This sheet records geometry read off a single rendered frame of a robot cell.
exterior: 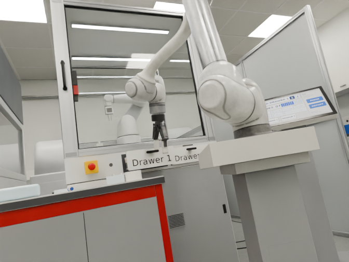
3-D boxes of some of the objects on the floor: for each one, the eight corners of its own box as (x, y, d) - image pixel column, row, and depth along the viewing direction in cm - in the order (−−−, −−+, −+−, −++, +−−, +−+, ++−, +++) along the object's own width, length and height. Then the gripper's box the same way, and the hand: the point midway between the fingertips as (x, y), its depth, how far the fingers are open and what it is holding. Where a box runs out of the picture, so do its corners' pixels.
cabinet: (245, 279, 167) (222, 159, 180) (81, 343, 127) (66, 184, 140) (187, 249, 253) (174, 170, 267) (78, 282, 213) (69, 186, 227)
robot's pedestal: (374, 388, 79) (312, 150, 92) (281, 408, 77) (232, 164, 90) (318, 330, 108) (277, 156, 121) (251, 344, 107) (216, 166, 120)
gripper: (172, 112, 129) (176, 153, 130) (157, 115, 152) (160, 150, 153) (159, 113, 126) (162, 155, 127) (145, 116, 149) (148, 152, 150)
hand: (161, 150), depth 140 cm, fingers open, 13 cm apart
